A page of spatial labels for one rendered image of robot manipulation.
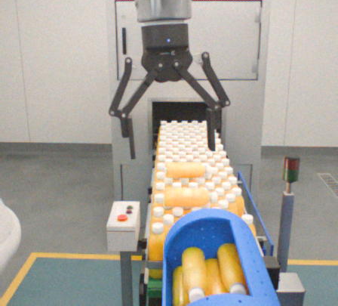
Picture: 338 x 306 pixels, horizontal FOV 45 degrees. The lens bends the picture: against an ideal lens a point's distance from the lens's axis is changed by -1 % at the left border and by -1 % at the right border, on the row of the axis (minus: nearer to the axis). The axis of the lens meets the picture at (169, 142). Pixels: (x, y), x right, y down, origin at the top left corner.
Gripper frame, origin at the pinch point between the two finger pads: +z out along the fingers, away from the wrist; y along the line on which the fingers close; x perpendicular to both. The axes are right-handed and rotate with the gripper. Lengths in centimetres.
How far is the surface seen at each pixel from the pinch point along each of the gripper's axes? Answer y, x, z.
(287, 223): -55, -80, 58
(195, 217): -11, -40, 33
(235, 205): -34, -81, 48
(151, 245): 2, -60, 50
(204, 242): -14, -45, 43
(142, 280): 6, -61, 64
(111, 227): 15, -63, 43
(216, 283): -13, -28, 46
